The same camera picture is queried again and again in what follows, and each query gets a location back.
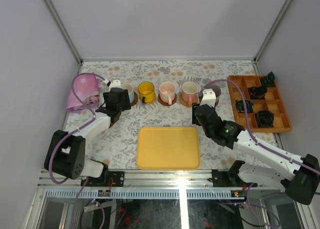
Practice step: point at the yellow plastic tray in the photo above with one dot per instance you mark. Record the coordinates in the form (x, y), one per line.
(168, 148)

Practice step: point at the black rolled item top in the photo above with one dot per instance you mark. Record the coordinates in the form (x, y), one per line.
(268, 81)

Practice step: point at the white mug pink handle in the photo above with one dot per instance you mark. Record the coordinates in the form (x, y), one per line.
(189, 92)

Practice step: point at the black rolled item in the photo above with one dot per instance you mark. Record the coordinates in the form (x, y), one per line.
(240, 106)
(268, 81)
(257, 92)
(264, 119)

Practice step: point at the pink ceramic mug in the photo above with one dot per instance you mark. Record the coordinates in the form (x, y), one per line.
(167, 92)

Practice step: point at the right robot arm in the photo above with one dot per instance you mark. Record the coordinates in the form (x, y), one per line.
(297, 176)

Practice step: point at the light woven coaster left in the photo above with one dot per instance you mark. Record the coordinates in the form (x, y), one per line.
(147, 99)

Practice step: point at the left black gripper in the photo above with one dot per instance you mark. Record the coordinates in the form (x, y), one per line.
(120, 99)

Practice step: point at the light woven coaster right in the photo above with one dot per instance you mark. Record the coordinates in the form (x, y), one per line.
(186, 104)

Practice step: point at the black rolled item bottom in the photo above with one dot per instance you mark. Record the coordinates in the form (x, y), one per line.
(264, 119)

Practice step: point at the light woven coaster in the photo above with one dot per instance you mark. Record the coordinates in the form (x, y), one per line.
(147, 99)
(186, 104)

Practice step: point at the yellow glass cup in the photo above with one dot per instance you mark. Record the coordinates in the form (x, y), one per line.
(146, 88)

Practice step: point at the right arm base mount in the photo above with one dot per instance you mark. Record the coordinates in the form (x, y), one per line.
(225, 176)

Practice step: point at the aluminium front rail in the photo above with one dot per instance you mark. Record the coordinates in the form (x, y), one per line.
(143, 179)

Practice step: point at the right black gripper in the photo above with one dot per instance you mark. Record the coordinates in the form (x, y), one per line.
(195, 120)

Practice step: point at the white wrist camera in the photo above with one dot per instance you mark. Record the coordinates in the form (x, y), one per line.
(111, 84)
(207, 97)

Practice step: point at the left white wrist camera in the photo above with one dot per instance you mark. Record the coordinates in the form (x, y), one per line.
(111, 84)

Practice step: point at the dark wooden coaster middle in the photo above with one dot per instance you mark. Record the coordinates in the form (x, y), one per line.
(165, 103)

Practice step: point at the white mug blue handle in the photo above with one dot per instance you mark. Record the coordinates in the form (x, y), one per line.
(130, 90)

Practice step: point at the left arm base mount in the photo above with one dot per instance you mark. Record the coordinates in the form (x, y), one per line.
(108, 178)

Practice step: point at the floral table cloth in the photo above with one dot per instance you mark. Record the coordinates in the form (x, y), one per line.
(117, 146)

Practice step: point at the orange compartment organizer box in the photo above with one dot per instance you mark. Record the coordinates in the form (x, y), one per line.
(272, 102)

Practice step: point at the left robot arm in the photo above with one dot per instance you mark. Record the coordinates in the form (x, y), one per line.
(66, 156)

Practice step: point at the purple folded cloth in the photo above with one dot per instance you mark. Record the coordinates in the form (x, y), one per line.
(86, 87)

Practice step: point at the dark wooden coaster far left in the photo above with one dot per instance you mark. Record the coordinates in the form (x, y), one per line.
(135, 99)

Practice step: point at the purple glass cup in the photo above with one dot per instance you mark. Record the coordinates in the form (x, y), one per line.
(216, 89)

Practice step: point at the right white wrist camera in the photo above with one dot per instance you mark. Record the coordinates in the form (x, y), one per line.
(207, 97)

